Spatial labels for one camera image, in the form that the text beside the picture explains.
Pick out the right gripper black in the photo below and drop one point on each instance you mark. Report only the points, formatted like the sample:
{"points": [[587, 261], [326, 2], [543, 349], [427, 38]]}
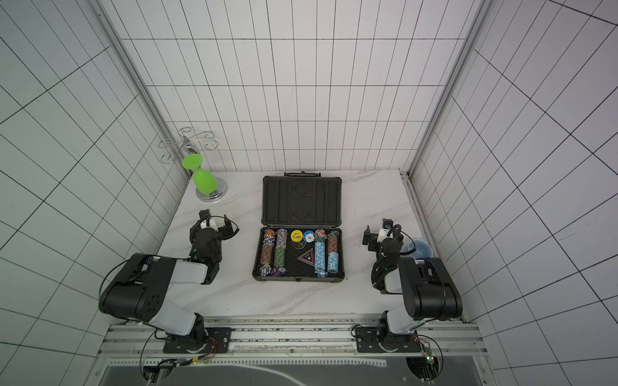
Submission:
{"points": [[380, 243]]}

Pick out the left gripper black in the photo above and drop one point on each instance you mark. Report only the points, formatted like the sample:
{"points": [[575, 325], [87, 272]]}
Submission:
{"points": [[227, 230]]}

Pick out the black poker set case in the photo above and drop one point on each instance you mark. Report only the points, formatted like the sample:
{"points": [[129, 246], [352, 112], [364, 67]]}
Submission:
{"points": [[306, 202]]}

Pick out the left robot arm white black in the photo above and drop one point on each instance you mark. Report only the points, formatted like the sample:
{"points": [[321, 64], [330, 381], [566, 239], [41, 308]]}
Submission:
{"points": [[138, 292]]}

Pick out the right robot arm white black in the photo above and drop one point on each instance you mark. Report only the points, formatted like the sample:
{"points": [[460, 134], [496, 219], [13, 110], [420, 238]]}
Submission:
{"points": [[412, 271]]}

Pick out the poker chip row red blue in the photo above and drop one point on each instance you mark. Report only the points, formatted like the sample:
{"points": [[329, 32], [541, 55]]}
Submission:
{"points": [[332, 249]]}

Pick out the poker chip row red brown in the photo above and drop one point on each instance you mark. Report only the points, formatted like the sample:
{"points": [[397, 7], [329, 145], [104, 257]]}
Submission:
{"points": [[267, 254]]}

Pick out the poker chip row green purple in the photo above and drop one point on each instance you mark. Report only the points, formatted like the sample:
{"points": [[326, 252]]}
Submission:
{"points": [[280, 253]]}

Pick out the light blue ceramic mug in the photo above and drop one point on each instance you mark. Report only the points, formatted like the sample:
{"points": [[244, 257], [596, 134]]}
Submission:
{"points": [[420, 249]]}

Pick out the green plastic wine glass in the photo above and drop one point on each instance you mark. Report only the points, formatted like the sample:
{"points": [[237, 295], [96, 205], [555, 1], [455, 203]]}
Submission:
{"points": [[205, 182]]}

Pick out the triangular dark card token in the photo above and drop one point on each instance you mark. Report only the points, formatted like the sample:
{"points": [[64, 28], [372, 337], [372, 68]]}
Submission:
{"points": [[307, 257]]}

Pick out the blue white dealer chip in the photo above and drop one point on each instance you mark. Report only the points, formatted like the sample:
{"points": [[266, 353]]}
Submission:
{"points": [[309, 237]]}

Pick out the yellow dealer button chip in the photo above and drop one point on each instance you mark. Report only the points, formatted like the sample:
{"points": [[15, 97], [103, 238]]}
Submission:
{"points": [[297, 236]]}

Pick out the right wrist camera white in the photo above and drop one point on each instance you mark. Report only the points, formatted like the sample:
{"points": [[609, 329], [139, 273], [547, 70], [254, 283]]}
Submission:
{"points": [[385, 230]]}

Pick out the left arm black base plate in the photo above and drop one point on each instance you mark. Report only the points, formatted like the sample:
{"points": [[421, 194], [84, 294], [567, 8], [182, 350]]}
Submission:
{"points": [[204, 341]]}

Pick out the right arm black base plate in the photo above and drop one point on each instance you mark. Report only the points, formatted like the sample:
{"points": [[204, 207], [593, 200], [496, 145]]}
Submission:
{"points": [[377, 340]]}

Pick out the chrome wire glass rack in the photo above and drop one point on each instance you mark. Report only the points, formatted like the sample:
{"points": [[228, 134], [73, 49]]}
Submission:
{"points": [[190, 141]]}

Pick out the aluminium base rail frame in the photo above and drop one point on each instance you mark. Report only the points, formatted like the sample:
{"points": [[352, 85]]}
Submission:
{"points": [[337, 336]]}

